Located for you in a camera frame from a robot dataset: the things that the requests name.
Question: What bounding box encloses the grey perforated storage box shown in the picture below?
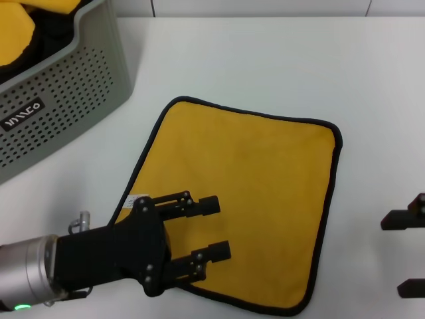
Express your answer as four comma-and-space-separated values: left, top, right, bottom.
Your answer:
0, 0, 140, 183

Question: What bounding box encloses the small yellow folded towel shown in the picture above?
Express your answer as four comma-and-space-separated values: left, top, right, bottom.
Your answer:
18, 0, 80, 14

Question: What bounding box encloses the black cable with silver plug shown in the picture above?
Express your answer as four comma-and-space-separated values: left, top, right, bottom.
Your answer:
42, 287, 93, 306

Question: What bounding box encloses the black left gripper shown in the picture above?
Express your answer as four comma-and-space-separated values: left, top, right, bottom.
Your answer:
54, 190, 232, 297

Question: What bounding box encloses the large yellow folded towel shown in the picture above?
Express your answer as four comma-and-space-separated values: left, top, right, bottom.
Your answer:
0, 5, 36, 67

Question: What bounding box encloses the yellow and grey towel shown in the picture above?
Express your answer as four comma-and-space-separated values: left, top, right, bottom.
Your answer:
106, 96, 343, 316

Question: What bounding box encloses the silver connector with grey cable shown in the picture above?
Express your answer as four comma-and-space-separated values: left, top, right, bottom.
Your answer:
68, 210, 93, 235

